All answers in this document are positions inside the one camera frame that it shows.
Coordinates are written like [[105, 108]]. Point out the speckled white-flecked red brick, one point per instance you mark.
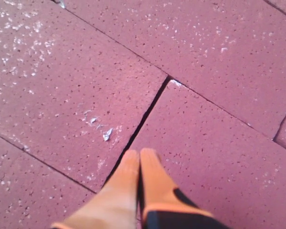
[[69, 95]]

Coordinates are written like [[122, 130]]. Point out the center right red brick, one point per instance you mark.
[[222, 164]]

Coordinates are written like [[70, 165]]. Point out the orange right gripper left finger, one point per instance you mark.
[[115, 206]]

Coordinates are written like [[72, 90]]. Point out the angled red brick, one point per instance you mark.
[[232, 52]]

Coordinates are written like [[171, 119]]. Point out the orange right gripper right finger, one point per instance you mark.
[[163, 205]]

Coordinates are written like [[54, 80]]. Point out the front left red brick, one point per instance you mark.
[[32, 195]]

